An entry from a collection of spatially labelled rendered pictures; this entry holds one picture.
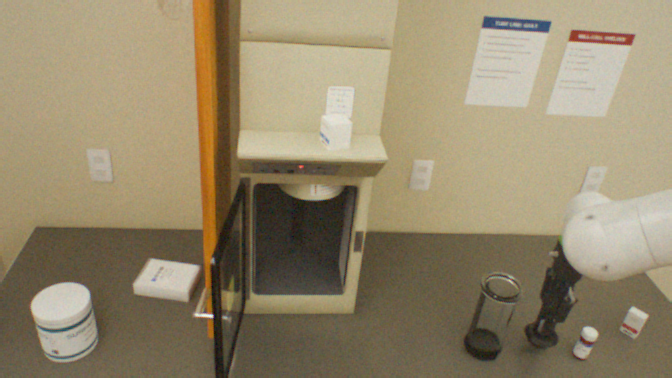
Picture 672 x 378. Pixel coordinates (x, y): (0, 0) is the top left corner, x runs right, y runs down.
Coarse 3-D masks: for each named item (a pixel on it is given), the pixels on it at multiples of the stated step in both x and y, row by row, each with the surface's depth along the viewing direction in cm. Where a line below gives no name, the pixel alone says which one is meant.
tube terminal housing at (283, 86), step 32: (256, 64) 115; (288, 64) 115; (320, 64) 116; (352, 64) 117; (384, 64) 117; (256, 96) 118; (288, 96) 119; (320, 96) 120; (384, 96) 122; (256, 128) 123; (288, 128) 123; (352, 128) 125; (352, 224) 143; (352, 256) 145; (352, 288) 151
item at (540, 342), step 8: (544, 320) 147; (528, 328) 149; (536, 328) 149; (528, 336) 147; (536, 336) 146; (544, 336) 146; (552, 336) 147; (536, 344) 146; (544, 344) 145; (552, 344) 145
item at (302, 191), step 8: (280, 184) 139; (288, 184) 137; (296, 184) 136; (304, 184) 135; (312, 184) 135; (320, 184) 135; (288, 192) 137; (296, 192) 136; (304, 192) 135; (312, 192) 135; (320, 192) 136; (328, 192) 137; (336, 192) 138
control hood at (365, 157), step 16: (240, 144) 116; (256, 144) 117; (272, 144) 117; (288, 144) 118; (304, 144) 119; (320, 144) 119; (352, 144) 121; (368, 144) 121; (240, 160) 115; (256, 160) 115; (272, 160) 115; (288, 160) 115; (304, 160) 115; (320, 160) 116; (336, 160) 116; (352, 160) 116; (368, 160) 117; (384, 160) 117; (352, 176) 128; (368, 176) 128
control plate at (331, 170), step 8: (256, 168) 121; (264, 168) 121; (272, 168) 121; (280, 168) 121; (288, 168) 121; (296, 168) 121; (304, 168) 121; (312, 168) 121; (320, 168) 121; (328, 168) 121; (336, 168) 121
